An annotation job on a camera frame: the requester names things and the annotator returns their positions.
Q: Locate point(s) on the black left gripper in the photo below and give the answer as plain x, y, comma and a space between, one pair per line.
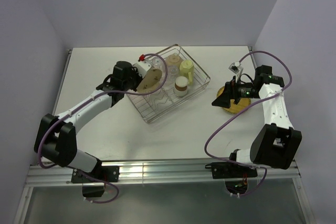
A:
135, 72

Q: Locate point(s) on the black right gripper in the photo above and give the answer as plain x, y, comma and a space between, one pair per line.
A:
231, 92

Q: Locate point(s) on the yellow woven pattern plate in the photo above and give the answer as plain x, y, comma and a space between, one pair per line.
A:
238, 107

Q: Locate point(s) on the cream floral plate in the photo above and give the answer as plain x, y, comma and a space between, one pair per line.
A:
150, 82

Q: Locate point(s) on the clear faceted drinking glass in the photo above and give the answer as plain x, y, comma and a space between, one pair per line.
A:
172, 73

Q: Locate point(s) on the brown white ceramic cup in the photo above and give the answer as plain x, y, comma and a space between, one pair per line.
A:
181, 86

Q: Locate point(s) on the pale yellow mug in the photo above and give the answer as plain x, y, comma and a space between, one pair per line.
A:
187, 70

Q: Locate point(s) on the white ceramic bowl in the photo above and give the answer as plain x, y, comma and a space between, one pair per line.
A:
173, 60

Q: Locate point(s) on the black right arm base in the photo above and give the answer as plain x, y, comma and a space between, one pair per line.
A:
227, 170

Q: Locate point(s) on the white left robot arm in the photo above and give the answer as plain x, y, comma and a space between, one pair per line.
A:
56, 138

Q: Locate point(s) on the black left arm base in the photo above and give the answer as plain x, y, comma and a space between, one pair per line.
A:
95, 182

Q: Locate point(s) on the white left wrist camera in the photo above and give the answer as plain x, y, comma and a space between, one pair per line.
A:
143, 67

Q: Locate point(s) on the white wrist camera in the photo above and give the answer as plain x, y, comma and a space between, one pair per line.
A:
237, 69
143, 67

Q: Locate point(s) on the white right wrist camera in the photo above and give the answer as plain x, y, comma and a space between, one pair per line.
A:
237, 69

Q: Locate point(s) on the metal wire dish rack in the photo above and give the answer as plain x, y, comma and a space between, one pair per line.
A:
153, 106

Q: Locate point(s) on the aluminium table front rail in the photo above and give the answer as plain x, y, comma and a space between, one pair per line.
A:
131, 172

